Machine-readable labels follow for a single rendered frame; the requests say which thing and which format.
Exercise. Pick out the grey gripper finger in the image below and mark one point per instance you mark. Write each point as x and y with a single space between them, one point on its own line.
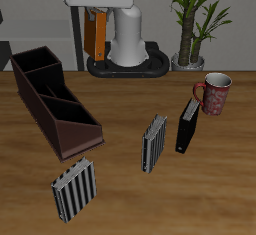
89 12
103 10

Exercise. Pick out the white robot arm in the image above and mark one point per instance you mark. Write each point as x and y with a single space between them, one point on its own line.
128 35

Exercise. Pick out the dark brown desk caddy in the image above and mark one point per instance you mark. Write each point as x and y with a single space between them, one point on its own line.
77 139

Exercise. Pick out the black white striped book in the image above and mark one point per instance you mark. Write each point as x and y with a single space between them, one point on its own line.
154 145
76 189

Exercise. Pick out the green pot plant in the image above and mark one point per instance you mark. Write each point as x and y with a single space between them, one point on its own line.
186 29

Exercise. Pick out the red white patterned mug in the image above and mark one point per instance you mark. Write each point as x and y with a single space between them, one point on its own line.
216 99

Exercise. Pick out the dark vertical post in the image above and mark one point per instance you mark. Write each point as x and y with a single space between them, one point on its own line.
77 39

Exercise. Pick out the flat black base plate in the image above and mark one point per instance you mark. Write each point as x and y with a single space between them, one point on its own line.
157 67

